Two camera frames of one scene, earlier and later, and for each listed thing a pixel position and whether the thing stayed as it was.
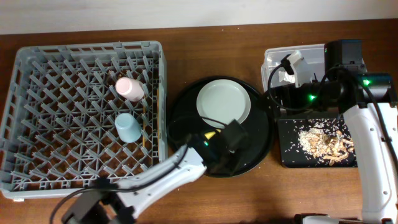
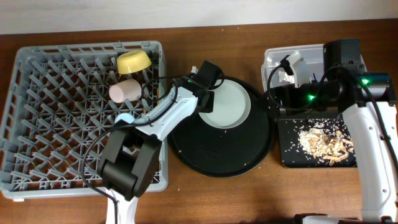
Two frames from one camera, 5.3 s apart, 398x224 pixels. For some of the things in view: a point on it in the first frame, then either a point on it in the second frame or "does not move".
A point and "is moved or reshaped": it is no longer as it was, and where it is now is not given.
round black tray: x=185 y=122 does not move
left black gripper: x=216 y=168 → x=206 y=101
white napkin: x=283 y=75 does not move
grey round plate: x=221 y=101 does not move
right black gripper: x=277 y=97 does not move
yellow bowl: x=211 y=134 → x=132 y=61
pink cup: x=130 y=89 is moved or reshaped
